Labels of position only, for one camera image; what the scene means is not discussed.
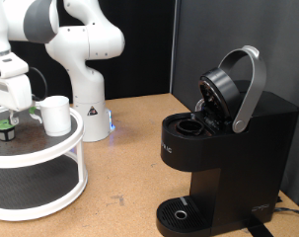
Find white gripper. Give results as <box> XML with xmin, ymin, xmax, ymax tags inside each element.
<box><xmin>0</xmin><ymin>73</ymin><xmax>34</xmax><ymax>126</ymax></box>

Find green-lidded reusable coffee pod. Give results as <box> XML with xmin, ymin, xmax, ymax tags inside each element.
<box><xmin>0</xmin><ymin>118</ymin><xmax>17</xmax><ymax>142</ymax></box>

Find white mug with green-taped handle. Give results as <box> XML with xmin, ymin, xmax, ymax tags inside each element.
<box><xmin>28</xmin><ymin>95</ymin><xmax>73</xmax><ymax>137</ymax></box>

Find black Keurig coffee machine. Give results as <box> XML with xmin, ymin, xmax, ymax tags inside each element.
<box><xmin>156</xmin><ymin>44</ymin><xmax>299</xmax><ymax>237</ymax></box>

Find white two-tier turntable shelf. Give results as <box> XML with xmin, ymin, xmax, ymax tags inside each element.
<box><xmin>0</xmin><ymin>101</ymin><xmax>89</xmax><ymax>222</ymax></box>

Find black backdrop curtain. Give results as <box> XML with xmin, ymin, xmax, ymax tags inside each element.
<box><xmin>4</xmin><ymin>0</ymin><xmax>177</xmax><ymax>110</ymax></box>

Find grey partition panel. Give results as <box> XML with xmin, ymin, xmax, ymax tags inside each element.
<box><xmin>171</xmin><ymin>0</ymin><xmax>299</xmax><ymax>211</ymax></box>

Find black tape strip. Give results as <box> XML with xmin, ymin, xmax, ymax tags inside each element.
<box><xmin>243</xmin><ymin>219</ymin><xmax>275</xmax><ymax>237</ymax></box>

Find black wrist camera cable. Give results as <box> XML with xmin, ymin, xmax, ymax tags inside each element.
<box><xmin>28</xmin><ymin>66</ymin><xmax>48</xmax><ymax>102</ymax></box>

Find braided power cable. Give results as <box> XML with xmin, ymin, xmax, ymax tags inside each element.
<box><xmin>272</xmin><ymin>206</ymin><xmax>299</xmax><ymax>218</ymax></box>

